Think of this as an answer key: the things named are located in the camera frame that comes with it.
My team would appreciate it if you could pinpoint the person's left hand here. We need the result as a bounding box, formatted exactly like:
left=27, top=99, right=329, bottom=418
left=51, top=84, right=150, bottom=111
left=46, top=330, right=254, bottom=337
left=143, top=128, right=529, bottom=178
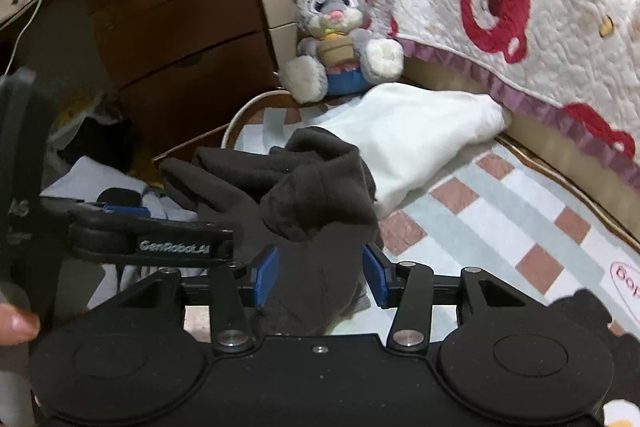
left=0, top=307, right=42, bottom=349

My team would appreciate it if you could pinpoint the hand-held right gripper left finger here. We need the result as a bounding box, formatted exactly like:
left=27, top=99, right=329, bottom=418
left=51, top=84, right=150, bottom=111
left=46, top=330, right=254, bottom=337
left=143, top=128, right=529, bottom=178
left=90, top=246, right=280, bottom=355

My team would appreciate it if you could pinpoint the cream nightstand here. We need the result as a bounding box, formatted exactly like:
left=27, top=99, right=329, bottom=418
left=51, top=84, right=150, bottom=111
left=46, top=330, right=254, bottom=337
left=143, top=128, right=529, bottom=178
left=254, top=0, right=307, bottom=78

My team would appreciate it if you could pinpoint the dark brown knit sweater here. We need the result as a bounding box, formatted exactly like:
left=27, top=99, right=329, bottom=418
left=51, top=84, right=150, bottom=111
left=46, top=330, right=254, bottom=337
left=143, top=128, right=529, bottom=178
left=157, top=127, right=381, bottom=338

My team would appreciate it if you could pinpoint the cream bed frame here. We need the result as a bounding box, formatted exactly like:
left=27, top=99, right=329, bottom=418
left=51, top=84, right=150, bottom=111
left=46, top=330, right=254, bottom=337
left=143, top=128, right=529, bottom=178
left=400, top=57, right=640, bottom=253

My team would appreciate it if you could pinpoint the checkered floor rug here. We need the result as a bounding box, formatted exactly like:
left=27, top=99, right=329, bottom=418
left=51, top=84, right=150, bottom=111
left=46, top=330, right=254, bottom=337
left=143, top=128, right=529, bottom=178
left=227, top=92, right=640, bottom=408

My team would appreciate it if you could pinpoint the grey plush rabbit toy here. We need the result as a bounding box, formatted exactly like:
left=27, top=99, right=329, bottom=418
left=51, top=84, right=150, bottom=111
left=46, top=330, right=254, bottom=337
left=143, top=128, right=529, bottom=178
left=277, top=0, right=406, bottom=104

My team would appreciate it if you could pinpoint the thin white cable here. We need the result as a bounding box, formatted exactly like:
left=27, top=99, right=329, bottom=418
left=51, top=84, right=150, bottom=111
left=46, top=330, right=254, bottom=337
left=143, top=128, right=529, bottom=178
left=2, top=0, right=47, bottom=78

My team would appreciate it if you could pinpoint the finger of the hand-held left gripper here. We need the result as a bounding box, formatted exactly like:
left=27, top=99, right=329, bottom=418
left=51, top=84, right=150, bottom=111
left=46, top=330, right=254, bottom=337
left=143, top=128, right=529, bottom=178
left=42, top=198, right=152, bottom=221

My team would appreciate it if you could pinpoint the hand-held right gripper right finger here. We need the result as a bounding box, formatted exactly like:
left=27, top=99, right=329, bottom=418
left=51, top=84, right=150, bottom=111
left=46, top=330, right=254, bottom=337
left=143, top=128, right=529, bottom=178
left=362, top=244, right=551, bottom=352

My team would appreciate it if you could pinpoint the brown wooden drawer chest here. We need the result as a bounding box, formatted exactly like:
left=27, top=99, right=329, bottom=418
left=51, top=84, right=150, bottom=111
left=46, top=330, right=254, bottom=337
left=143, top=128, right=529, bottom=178
left=75, top=0, right=278, bottom=158

